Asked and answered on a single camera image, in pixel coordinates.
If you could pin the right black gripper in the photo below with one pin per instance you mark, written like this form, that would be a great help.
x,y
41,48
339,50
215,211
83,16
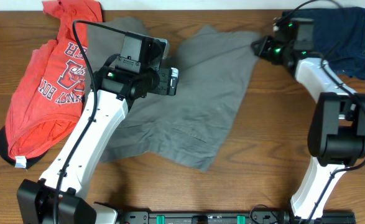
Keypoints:
x,y
263,51

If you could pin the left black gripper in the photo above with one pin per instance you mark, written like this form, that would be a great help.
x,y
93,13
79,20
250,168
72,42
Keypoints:
x,y
169,82

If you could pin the grey shorts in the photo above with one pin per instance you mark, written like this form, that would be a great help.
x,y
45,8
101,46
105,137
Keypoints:
x,y
189,128

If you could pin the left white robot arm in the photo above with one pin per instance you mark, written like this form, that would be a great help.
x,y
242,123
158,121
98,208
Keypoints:
x,y
59,196

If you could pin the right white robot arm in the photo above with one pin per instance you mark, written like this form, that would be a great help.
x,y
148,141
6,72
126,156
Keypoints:
x,y
336,139

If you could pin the folded navy garment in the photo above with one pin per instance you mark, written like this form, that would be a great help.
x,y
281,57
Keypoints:
x,y
339,34

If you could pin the red printed t-shirt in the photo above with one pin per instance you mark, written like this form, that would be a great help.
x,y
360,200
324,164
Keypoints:
x,y
48,101

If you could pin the black garment under t-shirt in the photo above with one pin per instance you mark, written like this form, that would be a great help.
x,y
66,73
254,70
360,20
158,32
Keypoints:
x,y
20,163

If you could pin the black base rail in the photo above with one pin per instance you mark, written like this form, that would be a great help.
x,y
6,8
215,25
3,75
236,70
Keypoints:
x,y
201,217

